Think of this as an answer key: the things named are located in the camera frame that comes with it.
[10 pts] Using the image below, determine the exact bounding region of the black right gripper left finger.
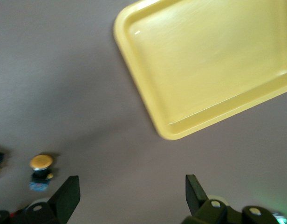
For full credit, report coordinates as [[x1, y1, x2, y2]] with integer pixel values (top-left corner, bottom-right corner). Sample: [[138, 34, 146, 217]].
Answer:
[[23, 175, 81, 224]]

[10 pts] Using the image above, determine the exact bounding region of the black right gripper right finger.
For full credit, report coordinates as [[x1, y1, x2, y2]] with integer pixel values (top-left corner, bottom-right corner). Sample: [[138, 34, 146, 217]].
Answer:
[[182, 174, 229, 224]]

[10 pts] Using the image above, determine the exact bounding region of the yellow plastic tray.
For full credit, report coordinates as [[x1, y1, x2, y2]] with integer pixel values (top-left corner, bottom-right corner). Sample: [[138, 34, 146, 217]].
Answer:
[[113, 0, 287, 141]]

